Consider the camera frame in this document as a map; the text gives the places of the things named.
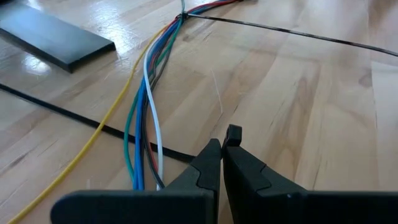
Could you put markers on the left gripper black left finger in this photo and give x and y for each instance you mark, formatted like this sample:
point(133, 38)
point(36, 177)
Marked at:
point(140, 208)

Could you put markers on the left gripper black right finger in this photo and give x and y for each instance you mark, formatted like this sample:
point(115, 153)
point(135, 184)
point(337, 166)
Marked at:
point(270, 202)

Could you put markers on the black zip tie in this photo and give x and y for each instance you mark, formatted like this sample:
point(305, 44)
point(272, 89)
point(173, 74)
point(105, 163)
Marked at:
point(233, 135)
point(280, 29)

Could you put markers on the black duct cover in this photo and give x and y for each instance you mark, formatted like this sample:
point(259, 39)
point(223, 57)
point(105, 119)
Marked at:
point(46, 34)

